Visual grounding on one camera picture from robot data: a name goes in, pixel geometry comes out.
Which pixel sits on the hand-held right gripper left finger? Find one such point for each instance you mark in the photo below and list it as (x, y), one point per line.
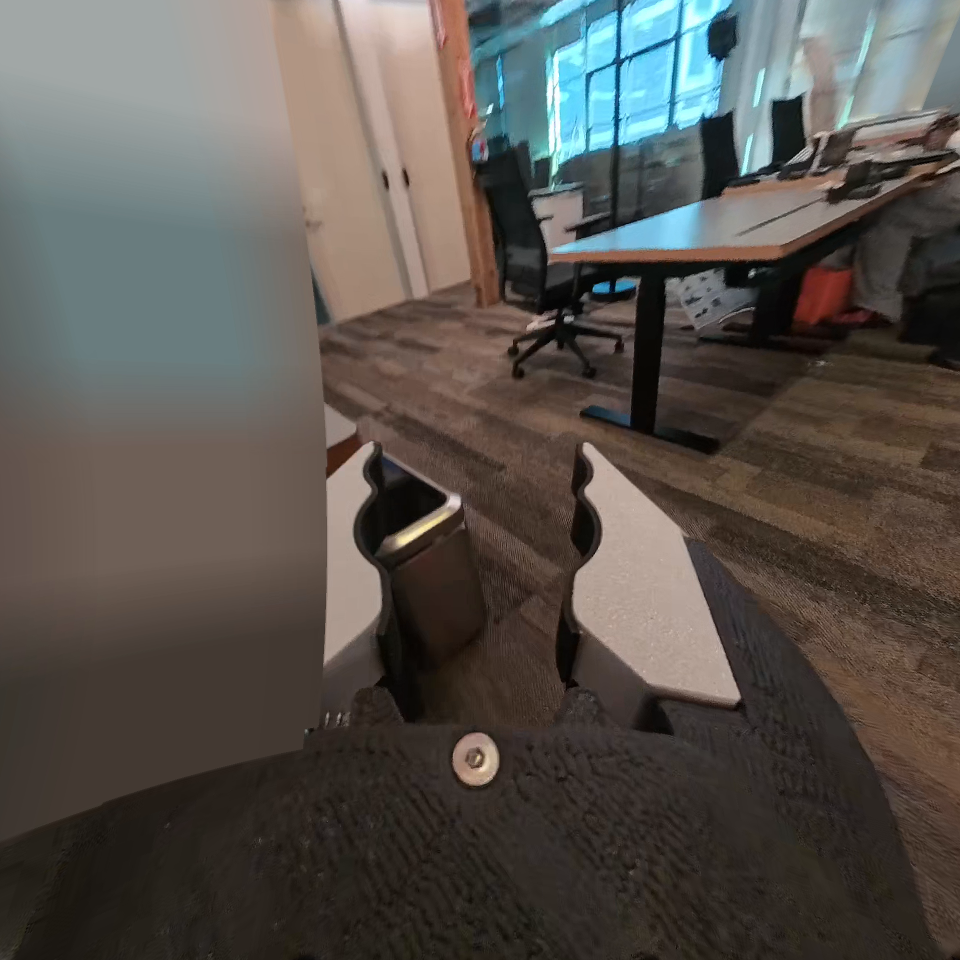
(346, 570)

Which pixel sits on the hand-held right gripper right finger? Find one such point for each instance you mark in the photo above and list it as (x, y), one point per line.
(645, 615)

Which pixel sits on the steel trash bin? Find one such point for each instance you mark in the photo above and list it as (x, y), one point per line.
(439, 585)

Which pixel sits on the grey desk with wooden edge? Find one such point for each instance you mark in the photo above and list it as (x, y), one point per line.
(339, 429)

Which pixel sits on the white printed box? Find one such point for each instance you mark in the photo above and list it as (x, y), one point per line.
(712, 300)

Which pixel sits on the blue round base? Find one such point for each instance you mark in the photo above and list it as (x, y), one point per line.
(615, 287)

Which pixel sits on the orange bag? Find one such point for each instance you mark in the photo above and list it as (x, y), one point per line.
(823, 296)

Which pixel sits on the black wheeled office chair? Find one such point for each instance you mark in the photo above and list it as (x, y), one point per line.
(519, 247)

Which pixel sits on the grey desk with black legs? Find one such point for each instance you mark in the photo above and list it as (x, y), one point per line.
(675, 225)

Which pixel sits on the white low cabinet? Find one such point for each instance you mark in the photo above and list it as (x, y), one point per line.
(556, 210)

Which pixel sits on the white double door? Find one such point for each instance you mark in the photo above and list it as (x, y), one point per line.
(420, 150)

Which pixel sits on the fire extinguisher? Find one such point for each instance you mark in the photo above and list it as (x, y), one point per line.
(478, 144)

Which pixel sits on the black high-back chair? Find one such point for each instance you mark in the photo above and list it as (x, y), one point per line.
(718, 157)
(787, 131)

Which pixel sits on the black desk device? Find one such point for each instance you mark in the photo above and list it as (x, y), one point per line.
(851, 184)

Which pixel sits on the red and white sign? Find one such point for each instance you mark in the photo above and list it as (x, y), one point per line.
(469, 86)

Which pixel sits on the large grid window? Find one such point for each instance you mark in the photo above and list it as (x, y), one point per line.
(645, 82)

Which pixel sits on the wooden post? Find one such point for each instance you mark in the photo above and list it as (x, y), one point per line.
(471, 195)

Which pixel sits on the black wall speaker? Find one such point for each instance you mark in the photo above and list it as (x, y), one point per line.
(724, 37)

